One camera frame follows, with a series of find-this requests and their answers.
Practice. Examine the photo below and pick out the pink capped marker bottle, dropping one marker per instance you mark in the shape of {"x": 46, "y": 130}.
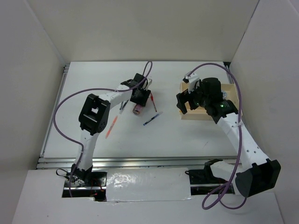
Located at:
{"x": 137, "y": 110}

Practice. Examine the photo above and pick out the blue refill pen clear cap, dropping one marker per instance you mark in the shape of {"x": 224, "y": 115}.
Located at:
{"x": 154, "y": 117}

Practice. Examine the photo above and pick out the blue capped gel pen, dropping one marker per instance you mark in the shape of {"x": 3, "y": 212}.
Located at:
{"x": 122, "y": 105}

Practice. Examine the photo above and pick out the black gel pen clear cap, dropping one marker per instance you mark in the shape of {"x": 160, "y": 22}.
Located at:
{"x": 123, "y": 107}

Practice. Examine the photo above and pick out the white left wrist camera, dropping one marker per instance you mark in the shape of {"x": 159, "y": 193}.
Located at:
{"x": 148, "y": 82}

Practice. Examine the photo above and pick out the silver foil sheet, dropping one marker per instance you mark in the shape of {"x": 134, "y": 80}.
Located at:
{"x": 147, "y": 184}

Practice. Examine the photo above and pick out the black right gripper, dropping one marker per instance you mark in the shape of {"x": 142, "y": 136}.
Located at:
{"x": 183, "y": 97}

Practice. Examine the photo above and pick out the wooden compartment tray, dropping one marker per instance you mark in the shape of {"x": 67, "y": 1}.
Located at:
{"x": 201, "y": 114}

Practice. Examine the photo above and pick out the aluminium frame rail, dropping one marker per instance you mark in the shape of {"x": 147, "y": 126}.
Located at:
{"x": 166, "y": 140}

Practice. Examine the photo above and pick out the orange highlighter pen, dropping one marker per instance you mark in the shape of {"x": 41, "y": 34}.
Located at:
{"x": 111, "y": 127}

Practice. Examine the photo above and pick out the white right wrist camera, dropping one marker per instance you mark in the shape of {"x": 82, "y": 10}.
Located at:
{"x": 192, "y": 79}

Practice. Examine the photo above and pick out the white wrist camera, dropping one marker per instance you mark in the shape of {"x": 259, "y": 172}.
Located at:
{"x": 192, "y": 79}
{"x": 148, "y": 82}

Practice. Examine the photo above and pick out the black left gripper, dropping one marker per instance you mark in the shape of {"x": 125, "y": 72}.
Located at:
{"x": 142, "y": 101}

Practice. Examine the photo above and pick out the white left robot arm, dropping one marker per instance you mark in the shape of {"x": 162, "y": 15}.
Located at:
{"x": 93, "y": 120}

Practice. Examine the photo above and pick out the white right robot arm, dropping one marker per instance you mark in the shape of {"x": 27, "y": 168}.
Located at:
{"x": 211, "y": 98}

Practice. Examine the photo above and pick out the red gel pen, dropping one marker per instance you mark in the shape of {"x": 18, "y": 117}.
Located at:
{"x": 152, "y": 99}

